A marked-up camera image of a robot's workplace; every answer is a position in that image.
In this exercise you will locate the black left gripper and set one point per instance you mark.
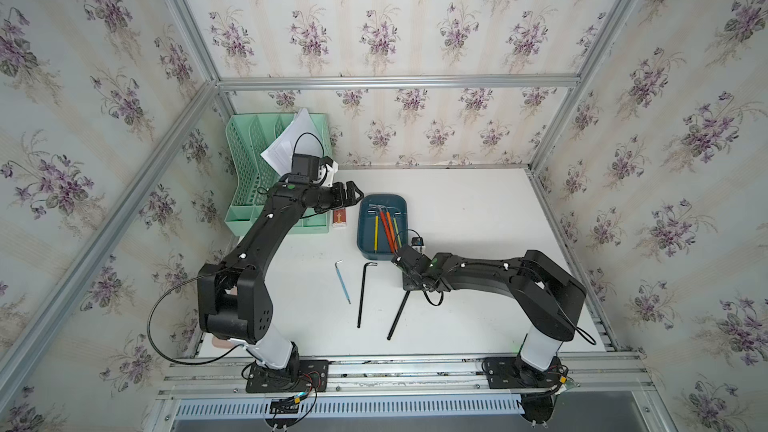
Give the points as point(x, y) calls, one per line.
point(339, 201)

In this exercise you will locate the aluminium front rail frame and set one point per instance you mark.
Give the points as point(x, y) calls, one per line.
point(600, 388)

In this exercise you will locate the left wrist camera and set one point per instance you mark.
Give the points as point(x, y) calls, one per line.
point(312, 170)

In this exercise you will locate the long black hex key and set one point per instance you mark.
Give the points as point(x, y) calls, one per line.
point(398, 315)

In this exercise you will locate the teal plastic storage box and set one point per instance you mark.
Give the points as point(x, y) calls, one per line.
point(394, 203)

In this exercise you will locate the blue hex key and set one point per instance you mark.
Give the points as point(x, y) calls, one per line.
point(341, 280)

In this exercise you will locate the thin black hex key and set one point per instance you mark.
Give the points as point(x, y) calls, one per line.
point(364, 274)

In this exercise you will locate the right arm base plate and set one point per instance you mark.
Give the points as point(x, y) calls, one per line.
point(511, 372)

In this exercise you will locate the white ventilation grille strip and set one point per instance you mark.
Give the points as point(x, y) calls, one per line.
point(354, 407)

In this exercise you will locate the red hex key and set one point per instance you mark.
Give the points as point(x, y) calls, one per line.
point(383, 231)

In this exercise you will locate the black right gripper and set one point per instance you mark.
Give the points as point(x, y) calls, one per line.
point(406, 286)

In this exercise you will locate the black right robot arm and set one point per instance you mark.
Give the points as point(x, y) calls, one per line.
point(551, 298)

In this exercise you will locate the pink object beside table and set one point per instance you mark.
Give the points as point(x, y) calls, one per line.
point(221, 343)

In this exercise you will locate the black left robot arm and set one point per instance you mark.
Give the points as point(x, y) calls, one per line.
point(233, 300)

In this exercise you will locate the green mesh file organizer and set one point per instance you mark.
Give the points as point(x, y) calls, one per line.
point(248, 135)

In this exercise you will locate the white paper sheets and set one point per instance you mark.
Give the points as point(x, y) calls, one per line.
point(301, 132)

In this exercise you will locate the lime green hex key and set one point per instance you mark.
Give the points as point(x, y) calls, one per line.
point(395, 229)

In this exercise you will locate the orange hex key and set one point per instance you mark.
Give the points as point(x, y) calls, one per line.
point(384, 216)

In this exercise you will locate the yellow hex key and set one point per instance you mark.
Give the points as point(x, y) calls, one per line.
point(374, 215)

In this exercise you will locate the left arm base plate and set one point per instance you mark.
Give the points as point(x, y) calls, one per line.
point(306, 376)

